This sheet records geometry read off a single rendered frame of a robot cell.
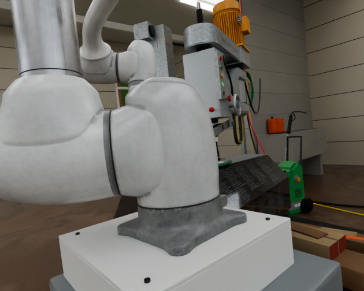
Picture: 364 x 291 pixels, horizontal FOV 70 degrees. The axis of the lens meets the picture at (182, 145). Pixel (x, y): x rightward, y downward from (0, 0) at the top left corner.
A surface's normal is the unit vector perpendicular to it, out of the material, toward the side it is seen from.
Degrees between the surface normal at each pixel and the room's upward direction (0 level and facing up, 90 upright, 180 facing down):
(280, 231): 90
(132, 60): 79
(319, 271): 0
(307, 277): 0
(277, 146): 90
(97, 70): 132
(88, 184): 121
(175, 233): 14
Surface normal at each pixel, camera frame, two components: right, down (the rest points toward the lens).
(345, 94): -0.77, 0.11
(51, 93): 0.37, -0.11
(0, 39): 0.64, -0.03
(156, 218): -0.45, 0.00
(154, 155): 0.07, 0.03
